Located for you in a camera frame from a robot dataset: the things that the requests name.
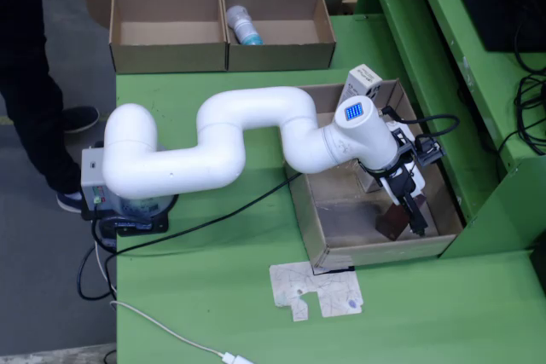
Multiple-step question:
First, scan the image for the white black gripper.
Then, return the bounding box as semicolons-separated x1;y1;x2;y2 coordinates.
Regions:
366;153;428;238

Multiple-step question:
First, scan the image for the black camera cable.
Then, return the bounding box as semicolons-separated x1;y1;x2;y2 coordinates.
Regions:
380;105;462;143

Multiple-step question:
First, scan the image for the dark blue sneaker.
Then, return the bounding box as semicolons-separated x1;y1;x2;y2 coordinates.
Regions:
61;106;101;134
56;190;85;214

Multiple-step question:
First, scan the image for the tall white carton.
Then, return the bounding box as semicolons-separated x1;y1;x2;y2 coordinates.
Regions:
359;120;414;194

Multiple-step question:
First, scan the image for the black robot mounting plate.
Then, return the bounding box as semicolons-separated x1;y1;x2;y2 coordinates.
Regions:
80;199;170;238

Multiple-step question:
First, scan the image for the red Secret W box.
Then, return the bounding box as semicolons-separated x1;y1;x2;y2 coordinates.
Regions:
375;193;427;240

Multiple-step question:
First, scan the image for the grey robot base box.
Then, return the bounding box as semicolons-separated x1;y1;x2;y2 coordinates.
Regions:
79;148;107;212

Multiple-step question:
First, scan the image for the person in dark trousers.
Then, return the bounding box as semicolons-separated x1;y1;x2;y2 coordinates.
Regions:
0;0;82;194

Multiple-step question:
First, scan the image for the beige line-patterned card piece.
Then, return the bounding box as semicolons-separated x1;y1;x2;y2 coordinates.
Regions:
268;260;365;323

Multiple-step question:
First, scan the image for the shallow cardboard tray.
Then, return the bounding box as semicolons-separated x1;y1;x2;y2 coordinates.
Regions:
284;78;465;275

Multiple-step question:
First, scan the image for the white bottle teal cap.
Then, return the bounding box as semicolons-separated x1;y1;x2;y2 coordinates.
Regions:
225;4;264;46

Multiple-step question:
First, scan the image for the white cable with plug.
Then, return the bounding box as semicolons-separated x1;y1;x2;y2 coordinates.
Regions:
109;300;256;364

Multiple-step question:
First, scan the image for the green metal rack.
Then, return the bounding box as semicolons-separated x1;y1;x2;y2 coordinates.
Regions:
353;0;546;261

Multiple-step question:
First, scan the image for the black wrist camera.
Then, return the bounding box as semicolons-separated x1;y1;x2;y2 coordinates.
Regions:
413;133;445;166

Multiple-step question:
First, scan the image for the empty open cardboard box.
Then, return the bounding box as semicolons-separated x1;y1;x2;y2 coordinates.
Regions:
84;0;229;75

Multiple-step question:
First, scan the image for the white cow print carton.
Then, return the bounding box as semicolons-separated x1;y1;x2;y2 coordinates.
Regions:
336;64;384;105

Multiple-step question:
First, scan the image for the black cable bundle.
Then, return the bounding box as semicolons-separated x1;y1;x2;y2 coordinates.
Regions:
497;9;546;156

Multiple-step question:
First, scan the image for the black power cable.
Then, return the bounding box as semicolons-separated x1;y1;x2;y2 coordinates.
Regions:
76;174;302;302

